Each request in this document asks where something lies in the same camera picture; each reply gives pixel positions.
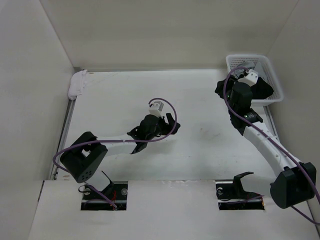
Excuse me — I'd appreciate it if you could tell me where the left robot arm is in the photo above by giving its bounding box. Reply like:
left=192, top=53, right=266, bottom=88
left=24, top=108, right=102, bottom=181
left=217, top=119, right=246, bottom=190
left=60, top=113, right=181, bottom=200

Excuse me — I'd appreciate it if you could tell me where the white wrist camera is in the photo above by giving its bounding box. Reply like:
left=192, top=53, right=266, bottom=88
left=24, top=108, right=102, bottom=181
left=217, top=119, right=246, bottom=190
left=148, top=101, right=164, bottom=118
left=239, top=69, right=259, bottom=87

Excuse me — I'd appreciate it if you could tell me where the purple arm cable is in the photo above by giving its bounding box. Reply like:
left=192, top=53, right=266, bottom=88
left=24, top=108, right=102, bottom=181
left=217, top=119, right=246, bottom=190
left=52, top=97, right=178, bottom=211
left=223, top=67, right=320, bottom=225

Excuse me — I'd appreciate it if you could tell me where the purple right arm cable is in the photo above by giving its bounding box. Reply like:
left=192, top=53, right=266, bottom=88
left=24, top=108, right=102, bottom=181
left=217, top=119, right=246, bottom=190
left=223, top=67, right=320, bottom=225

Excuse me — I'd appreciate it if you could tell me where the folded white tank top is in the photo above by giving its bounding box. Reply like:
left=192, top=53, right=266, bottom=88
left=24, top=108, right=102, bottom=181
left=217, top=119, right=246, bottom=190
left=67, top=69, right=88, bottom=101

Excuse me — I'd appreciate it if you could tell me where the grey tank top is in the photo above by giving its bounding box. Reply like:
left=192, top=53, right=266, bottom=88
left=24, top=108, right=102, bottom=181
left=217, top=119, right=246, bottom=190
left=234, top=61, right=255, bottom=75

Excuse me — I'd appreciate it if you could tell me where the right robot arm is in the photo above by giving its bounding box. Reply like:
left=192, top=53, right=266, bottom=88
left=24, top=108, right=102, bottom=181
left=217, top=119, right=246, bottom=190
left=228, top=82, right=317, bottom=209

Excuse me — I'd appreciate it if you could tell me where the white plastic basket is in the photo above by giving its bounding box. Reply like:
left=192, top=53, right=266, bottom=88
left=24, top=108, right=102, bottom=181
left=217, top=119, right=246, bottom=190
left=225, top=53, right=284, bottom=107

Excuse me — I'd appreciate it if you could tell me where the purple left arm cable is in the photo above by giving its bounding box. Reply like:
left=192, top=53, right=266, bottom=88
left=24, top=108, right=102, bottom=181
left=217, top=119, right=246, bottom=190
left=52, top=97, right=178, bottom=211

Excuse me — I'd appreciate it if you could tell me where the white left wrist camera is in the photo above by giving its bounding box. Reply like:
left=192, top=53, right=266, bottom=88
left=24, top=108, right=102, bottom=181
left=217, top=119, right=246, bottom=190
left=148, top=101, right=164, bottom=118

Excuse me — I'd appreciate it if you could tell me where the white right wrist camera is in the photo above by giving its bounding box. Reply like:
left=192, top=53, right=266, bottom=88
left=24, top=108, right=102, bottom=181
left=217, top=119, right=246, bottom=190
left=239, top=69, right=259, bottom=87

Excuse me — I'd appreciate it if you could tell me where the black tank top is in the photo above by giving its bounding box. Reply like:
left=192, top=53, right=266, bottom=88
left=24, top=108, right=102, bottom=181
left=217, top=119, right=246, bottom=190
left=214, top=73, right=274, bottom=100

